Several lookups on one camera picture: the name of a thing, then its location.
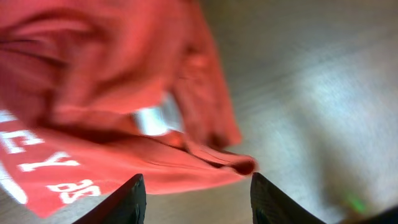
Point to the red soccer t-shirt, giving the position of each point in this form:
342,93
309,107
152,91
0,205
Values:
95,92

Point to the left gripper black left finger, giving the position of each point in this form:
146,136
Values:
126,205

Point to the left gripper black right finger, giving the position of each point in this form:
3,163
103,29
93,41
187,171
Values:
270,205

